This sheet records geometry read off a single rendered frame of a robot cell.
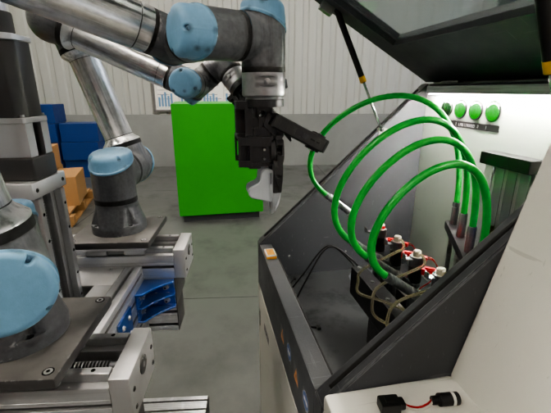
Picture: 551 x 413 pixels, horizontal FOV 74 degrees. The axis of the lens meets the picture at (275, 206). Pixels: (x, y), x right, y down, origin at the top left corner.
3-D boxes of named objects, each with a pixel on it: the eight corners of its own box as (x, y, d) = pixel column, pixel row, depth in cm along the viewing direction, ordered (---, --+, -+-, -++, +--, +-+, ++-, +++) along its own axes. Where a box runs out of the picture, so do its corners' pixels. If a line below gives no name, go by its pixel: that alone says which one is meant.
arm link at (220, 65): (207, 64, 113) (228, 45, 112) (226, 90, 111) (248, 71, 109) (194, 52, 106) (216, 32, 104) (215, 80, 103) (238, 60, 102)
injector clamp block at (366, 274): (348, 314, 103) (351, 265, 98) (380, 310, 105) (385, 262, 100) (413, 415, 71) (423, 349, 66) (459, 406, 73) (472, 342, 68)
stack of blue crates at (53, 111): (25, 179, 619) (10, 104, 583) (42, 173, 666) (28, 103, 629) (102, 178, 627) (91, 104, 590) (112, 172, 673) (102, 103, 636)
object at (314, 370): (260, 288, 124) (259, 244, 120) (272, 286, 125) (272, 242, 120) (311, 460, 66) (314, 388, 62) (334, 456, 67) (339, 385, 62)
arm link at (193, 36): (158, 62, 59) (218, 65, 66) (188, 57, 51) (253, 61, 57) (153, 8, 57) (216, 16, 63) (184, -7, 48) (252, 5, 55)
